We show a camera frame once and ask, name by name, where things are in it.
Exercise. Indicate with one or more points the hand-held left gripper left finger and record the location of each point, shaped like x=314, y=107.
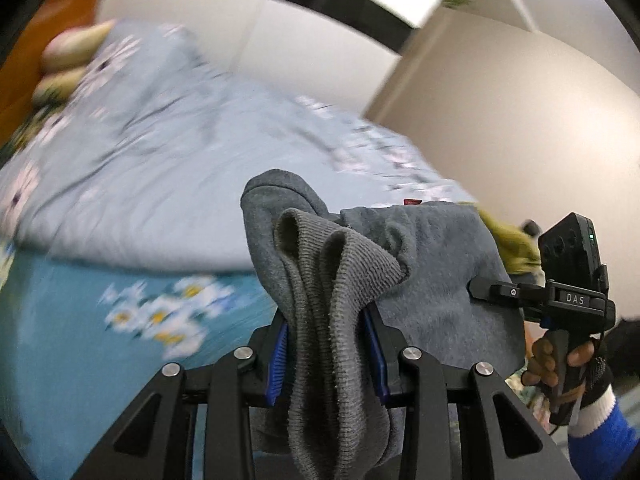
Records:
x=277, y=365

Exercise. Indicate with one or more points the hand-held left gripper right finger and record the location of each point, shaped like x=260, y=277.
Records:
x=376, y=365

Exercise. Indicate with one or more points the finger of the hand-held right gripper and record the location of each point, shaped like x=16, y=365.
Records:
x=510, y=291

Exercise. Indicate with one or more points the grey knit sweater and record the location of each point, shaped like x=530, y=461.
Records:
x=430, y=270

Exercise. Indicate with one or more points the person's right forearm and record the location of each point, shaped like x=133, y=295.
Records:
x=610, y=435

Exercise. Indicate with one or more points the person's right hand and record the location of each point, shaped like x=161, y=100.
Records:
x=542, y=365

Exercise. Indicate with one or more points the olive green cloth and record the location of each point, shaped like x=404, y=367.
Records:
x=512, y=245

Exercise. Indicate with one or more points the black cloth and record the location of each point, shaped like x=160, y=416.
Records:
x=530, y=228

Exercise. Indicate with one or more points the beige door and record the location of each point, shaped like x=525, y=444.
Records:
x=525, y=110

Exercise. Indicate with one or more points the teal floral bedsheet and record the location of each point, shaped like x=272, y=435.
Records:
x=75, y=360

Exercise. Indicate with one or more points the blue floral duvet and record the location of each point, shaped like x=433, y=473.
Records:
x=200, y=160

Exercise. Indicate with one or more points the floral green pillow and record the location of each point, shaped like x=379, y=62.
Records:
x=57, y=85

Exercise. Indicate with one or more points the cream pillow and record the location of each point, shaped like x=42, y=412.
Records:
x=75, y=45

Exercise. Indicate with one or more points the wooden carved headboard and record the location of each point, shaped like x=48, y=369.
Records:
x=50, y=15

